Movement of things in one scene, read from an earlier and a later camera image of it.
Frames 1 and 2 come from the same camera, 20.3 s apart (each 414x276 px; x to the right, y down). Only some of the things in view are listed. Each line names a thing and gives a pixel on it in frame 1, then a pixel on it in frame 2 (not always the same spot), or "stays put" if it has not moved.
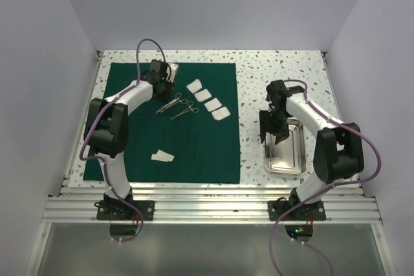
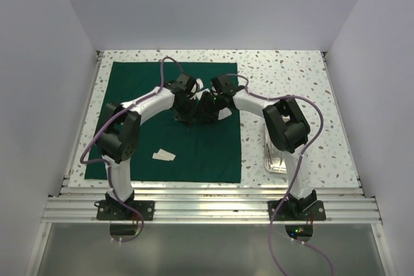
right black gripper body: [275, 121] → [211, 105]
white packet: [165, 155] stays put
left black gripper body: [166, 90] → [185, 112]
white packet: [158, 158] stays put
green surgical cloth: [191, 138] stays put
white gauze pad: [220, 114] stays put
